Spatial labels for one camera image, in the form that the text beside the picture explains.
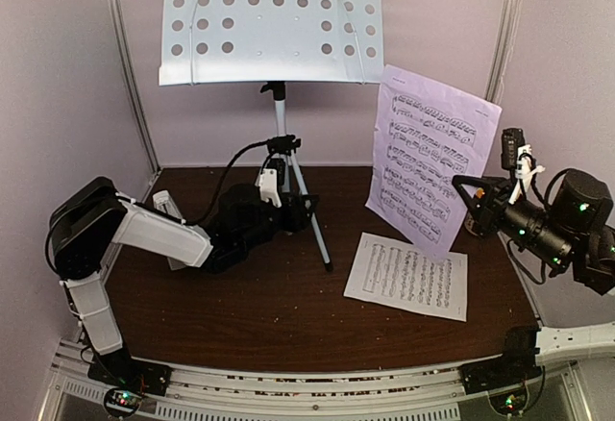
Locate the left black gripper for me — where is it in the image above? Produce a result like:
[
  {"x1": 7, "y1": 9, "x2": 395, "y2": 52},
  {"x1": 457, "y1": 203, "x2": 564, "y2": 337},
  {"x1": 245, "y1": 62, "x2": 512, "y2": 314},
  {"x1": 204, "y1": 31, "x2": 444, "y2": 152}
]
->
[{"x1": 236, "y1": 191, "x2": 320, "y2": 254}]

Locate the purple sheet music page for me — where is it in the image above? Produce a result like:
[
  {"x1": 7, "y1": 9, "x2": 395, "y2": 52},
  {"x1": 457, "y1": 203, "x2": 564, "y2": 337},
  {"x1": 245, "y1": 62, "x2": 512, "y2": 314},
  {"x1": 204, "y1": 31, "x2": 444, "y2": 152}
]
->
[{"x1": 366, "y1": 65, "x2": 502, "y2": 260}]

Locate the white sheet music page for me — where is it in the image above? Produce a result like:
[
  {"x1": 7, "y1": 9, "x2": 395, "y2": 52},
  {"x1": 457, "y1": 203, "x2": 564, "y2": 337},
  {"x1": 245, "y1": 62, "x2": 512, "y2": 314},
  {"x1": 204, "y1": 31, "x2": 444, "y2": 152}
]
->
[{"x1": 344, "y1": 233, "x2": 468, "y2": 322}]

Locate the grey metronome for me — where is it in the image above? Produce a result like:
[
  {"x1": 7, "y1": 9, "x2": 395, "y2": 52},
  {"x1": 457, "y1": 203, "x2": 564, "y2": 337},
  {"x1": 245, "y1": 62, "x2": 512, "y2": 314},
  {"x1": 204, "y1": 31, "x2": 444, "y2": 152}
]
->
[{"x1": 153, "y1": 190, "x2": 190, "y2": 271}]

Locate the light blue music stand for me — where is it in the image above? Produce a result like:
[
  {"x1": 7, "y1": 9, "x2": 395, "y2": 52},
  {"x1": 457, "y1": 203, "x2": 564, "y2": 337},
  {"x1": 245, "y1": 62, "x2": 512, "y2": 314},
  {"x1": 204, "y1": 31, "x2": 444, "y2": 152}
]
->
[{"x1": 159, "y1": 0, "x2": 383, "y2": 272}]

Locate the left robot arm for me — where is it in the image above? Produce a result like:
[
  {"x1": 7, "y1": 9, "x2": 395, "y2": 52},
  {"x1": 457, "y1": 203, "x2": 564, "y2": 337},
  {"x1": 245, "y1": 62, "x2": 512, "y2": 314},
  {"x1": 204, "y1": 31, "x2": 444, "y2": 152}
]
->
[{"x1": 44, "y1": 135, "x2": 319, "y2": 386}]

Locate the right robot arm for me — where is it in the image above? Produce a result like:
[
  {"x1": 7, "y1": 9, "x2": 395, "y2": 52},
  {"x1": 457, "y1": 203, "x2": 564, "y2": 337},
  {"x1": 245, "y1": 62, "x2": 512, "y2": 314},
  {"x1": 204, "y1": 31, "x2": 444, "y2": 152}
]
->
[{"x1": 452, "y1": 168, "x2": 614, "y2": 384}]

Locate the right aluminium corner post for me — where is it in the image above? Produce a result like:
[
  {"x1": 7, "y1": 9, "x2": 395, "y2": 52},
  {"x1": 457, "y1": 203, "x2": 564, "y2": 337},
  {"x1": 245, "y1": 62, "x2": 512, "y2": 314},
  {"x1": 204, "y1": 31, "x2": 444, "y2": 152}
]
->
[{"x1": 484, "y1": 0, "x2": 522, "y2": 104}]

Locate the aluminium corner post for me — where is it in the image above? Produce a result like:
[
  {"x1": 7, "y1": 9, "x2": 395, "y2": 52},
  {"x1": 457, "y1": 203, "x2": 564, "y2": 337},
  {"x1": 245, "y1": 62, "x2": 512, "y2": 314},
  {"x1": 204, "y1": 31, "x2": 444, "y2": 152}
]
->
[
  {"x1": 107, "y1": 0, "x2": 161, "y2": 175},
  {"x1": 484, "y1": 0, "x2": 522, "y2": 104}
]

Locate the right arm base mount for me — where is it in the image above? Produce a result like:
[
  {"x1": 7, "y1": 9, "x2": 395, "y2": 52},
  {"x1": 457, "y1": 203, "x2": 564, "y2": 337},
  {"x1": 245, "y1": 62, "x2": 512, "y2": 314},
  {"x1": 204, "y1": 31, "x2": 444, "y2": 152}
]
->
[{"x1": 458, "y1": 357, "x2": 542, "y2": 395}]

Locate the aluminium front rail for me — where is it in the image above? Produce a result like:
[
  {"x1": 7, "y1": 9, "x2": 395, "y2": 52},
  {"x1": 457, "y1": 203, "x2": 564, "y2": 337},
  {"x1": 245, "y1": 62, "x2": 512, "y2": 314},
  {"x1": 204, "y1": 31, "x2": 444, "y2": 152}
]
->
[{"x1": 35, "y1": 339, "x2": 597, "y2": 420}]

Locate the left aluminium corner post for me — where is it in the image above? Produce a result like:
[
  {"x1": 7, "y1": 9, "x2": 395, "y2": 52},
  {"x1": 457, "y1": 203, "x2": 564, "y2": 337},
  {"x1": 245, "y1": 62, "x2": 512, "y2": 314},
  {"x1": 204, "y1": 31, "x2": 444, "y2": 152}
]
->
[{"x1": 107, "y1": 0, "x2": 161, "y2": 175}]

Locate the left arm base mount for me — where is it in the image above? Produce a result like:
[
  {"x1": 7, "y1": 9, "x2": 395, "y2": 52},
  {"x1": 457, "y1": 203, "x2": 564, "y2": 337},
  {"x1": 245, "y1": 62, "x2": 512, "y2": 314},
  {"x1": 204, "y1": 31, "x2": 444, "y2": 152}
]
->
[{"x1": 87, "y1": 359, "x2": 172, "y2": 396}]

